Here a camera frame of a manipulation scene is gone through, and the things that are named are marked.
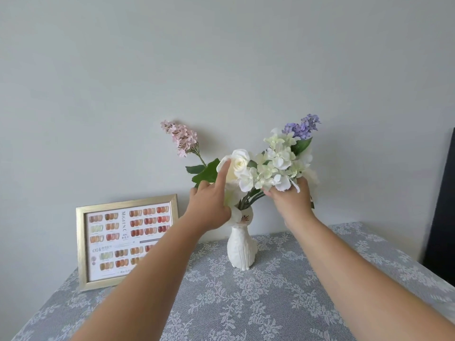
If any person's left hand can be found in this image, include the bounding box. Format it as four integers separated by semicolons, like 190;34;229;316
186;159;234;234

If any person's right hand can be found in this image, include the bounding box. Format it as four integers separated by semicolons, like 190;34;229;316
262;176;319;234

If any white cat-shaped vase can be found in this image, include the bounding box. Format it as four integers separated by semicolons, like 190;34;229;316
227;206;258;271

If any pink lilac flower stem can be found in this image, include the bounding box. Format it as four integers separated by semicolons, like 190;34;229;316
160;119;222;187

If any gold framed nail colour chart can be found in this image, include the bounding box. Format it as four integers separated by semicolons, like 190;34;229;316
75;194;180;293

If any person's right forearm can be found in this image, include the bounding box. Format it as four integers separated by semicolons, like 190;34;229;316
290;216;455;341

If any person's left forearm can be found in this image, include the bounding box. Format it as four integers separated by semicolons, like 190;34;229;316
71;215;214;341

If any white lace tablecloth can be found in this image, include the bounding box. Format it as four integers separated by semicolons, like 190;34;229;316
10;222;455;341

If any black shelf unit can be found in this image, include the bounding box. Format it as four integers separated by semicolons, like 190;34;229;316
423;127;455;278

